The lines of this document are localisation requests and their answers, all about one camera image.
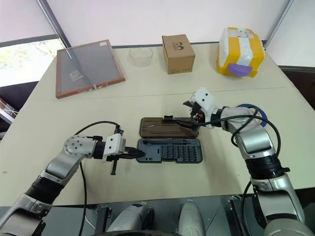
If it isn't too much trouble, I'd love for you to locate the dark screwdriver bit case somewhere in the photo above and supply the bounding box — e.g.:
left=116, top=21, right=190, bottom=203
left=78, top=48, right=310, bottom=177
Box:
left=135, top=117, right=204, bottom=165

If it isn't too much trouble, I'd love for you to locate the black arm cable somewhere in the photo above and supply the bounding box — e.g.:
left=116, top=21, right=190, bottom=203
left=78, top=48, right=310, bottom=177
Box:
left=199, top=108, right=283, bottom=223
left=73, top=120, right=123, bottom=236

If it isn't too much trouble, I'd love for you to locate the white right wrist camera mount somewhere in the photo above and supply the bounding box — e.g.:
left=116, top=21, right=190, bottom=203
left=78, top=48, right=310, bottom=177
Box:
left=191, top=87, right=218, bottom=130

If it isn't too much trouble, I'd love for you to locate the clear plastic bowl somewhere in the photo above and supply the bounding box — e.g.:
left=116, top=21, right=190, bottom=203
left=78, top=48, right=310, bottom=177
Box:
left=128, top=47, right=154, bottom=67

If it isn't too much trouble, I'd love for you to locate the blue tape roll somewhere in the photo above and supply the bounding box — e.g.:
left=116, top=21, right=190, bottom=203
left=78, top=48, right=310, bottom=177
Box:
left=237, top=103, right=269, bottom=128

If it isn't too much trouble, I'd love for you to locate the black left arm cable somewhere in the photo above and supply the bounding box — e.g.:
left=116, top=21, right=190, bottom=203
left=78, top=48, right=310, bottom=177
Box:
left=73, top=120, right=123, bottom=236

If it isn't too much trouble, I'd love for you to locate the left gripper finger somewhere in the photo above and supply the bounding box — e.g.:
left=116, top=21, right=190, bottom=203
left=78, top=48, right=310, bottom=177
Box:
left=123, top=152, right=143, bottom=161
left=125, top=146, right=145, bottom=156

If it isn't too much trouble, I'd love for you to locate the wooden frame with grey mesh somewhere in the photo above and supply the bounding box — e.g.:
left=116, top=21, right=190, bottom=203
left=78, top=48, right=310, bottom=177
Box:
left=55, top=39, right=126, bottom=100

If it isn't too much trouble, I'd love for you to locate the black metal bracket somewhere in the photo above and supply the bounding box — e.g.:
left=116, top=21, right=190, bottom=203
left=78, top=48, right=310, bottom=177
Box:
left=94, top=205, right=113, bottom=235
left=227, top=193, right=268, bottom=232

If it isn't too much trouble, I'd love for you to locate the black precision screwdriver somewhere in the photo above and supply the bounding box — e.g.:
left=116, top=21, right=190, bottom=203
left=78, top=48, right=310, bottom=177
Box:
left=144, top=139, right=198, bottom=145

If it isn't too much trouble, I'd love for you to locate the small clear plastic bag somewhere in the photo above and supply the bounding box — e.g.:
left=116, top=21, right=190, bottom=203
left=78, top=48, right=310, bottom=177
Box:
left=69, top=69, right=84, bottom=80

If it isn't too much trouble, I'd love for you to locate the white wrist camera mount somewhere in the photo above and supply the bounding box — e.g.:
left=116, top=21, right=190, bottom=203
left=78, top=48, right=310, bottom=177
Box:
left=102, top=134, right=124, bottom=163
left=191, top=87, right=218, bottom=130

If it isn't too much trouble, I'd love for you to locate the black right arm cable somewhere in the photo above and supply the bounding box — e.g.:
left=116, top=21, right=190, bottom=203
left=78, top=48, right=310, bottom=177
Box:
left=199, top=108, right=283, bottom=223

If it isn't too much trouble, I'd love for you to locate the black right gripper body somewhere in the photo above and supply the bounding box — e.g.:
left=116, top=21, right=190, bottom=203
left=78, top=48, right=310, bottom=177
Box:
left=186, top=99, right=206, bottom=124

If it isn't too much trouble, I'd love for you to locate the silver rounded robot leg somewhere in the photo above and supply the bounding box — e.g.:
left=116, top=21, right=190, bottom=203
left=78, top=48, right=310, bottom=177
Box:
left=177, top=200, right=207, bottom=236
left=111, top=202, right=155, bottom=236

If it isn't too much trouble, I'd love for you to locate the grey aluminium post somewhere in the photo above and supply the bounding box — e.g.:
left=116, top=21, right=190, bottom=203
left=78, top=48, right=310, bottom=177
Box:
left=36, top=0, right=72, bottom=49
left=264, top=0, right=295, bottom=50

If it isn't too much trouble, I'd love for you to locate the dark shelf with white edge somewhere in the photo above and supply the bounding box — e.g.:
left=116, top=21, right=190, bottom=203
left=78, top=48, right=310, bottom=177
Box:
left=0, top=97, right=20, bottom=129

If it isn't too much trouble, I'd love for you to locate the yellow and white parcel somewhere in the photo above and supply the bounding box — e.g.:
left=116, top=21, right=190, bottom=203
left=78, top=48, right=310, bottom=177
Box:
left=216, top=27, right=265, bottom=78

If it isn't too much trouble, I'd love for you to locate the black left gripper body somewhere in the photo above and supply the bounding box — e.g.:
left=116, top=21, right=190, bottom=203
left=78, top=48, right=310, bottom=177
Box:
left=107, top=138, right=127, bottom=176

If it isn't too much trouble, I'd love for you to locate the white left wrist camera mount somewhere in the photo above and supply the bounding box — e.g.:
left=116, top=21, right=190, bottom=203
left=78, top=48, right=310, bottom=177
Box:
left=102, top=134, right=124, bottom=163

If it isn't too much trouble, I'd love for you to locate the brown cardboard box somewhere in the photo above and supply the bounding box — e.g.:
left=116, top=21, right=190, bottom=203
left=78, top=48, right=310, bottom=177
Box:
left=161, top=34, right=196, bottom=75

